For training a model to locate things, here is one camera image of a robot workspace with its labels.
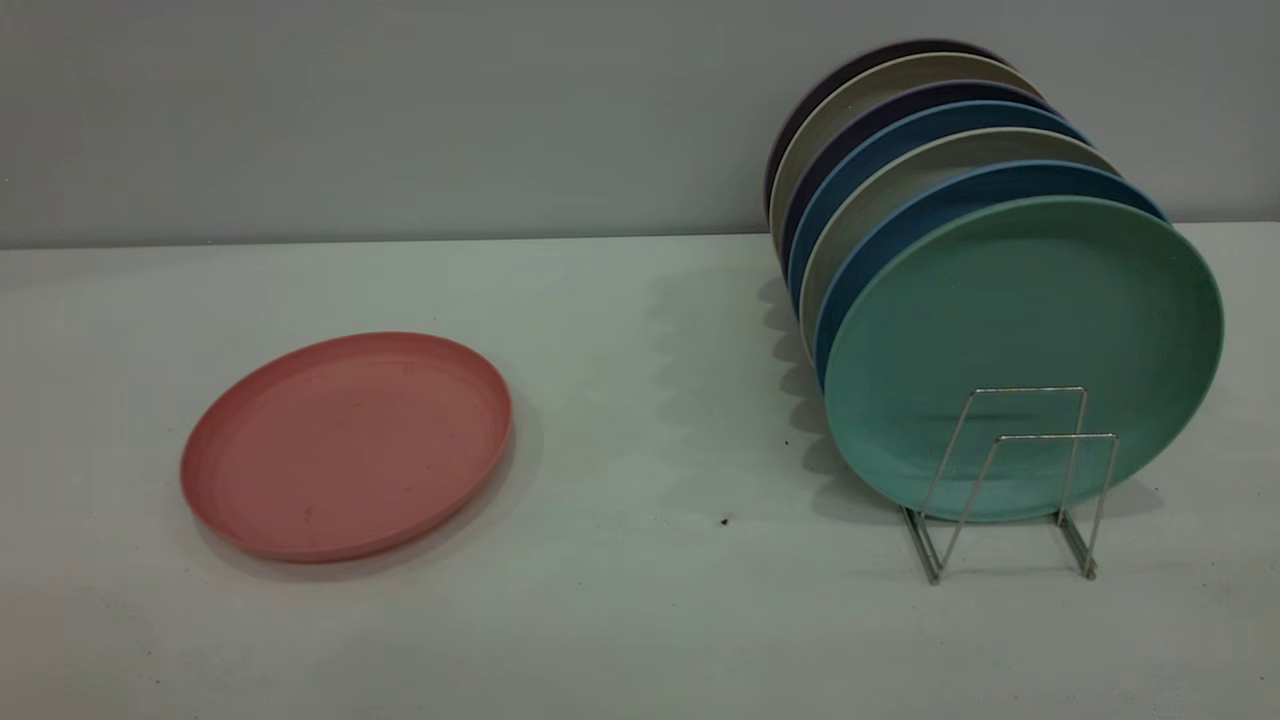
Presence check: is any dark purple round plate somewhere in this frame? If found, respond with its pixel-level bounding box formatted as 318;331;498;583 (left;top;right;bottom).
764;38;1012;216

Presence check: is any beige round plate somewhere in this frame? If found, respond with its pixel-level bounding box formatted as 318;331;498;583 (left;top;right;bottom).
768;52;1042;253
799;127;1122;353

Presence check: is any pink round plate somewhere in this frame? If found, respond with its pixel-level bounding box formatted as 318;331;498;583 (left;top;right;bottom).
180;332;514;563

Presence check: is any blue round plate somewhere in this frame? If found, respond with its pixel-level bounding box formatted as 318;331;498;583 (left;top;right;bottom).
813;160;1169;391
787;100;1092;313

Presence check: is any green round plate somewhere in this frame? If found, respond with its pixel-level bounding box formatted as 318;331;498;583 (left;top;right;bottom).
823;196;1225;523

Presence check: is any silver wire plate rack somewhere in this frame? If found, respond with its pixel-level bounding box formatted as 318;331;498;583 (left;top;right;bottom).
900;385;1119;586

